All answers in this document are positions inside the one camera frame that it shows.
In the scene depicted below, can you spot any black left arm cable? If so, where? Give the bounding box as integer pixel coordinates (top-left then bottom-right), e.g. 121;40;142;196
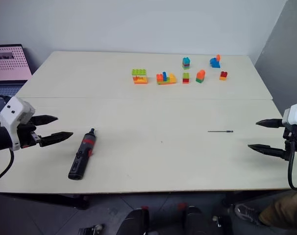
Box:
0;94;15;187

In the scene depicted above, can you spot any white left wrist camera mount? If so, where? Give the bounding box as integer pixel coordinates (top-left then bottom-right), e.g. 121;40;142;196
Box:
0;96;36;151

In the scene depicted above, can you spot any black red electric screwdriver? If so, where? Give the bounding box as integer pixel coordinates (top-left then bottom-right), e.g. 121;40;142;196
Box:
68;128;98;181

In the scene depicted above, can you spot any dark rounded shape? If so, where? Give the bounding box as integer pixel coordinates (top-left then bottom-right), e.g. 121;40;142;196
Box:
182;205;212;235
117;207;149;235

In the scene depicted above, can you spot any orange green block house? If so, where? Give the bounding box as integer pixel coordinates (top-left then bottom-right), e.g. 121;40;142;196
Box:
195;69;206;84

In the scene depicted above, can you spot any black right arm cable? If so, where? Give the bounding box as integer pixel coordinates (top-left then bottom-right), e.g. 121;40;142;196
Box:
287;141;297;190

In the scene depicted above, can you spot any blue orange block figure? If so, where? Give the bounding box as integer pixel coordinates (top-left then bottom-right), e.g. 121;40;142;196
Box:
209;54;222;69

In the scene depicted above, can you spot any boat shaped block build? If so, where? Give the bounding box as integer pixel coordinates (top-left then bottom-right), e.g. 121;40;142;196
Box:
156;71;177;86

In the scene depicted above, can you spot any brown trouser leg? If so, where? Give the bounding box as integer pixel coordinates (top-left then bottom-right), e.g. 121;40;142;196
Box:
258;189;297;233

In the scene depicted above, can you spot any green orange block build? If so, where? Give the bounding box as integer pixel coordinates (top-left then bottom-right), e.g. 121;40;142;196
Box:
131;69;149;85

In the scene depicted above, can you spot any small black caster part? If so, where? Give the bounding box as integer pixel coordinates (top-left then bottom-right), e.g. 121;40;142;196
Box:
211;214;234;229

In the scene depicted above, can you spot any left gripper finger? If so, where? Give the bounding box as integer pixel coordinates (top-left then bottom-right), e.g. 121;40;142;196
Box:
39;131;74;148
31;115;59;127

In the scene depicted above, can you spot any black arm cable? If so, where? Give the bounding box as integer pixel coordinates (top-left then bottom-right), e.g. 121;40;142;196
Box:
0;94;15;187
287;141;297;190

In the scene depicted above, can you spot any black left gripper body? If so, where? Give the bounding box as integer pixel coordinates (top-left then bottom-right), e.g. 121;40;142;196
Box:
17;117;42;149

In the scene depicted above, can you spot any grey sneaker shoe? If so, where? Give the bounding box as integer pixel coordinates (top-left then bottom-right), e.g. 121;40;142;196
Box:
234;203;262;226

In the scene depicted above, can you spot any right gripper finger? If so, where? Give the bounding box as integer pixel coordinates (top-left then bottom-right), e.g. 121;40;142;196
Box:
255;118;285;129
247;143;290;161

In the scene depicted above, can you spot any black table leg frame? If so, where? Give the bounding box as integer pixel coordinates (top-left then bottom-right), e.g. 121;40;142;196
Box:
0;192;91;211

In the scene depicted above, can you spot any teal topped block stack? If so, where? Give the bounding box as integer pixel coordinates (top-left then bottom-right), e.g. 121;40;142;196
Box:
181;56;191;71

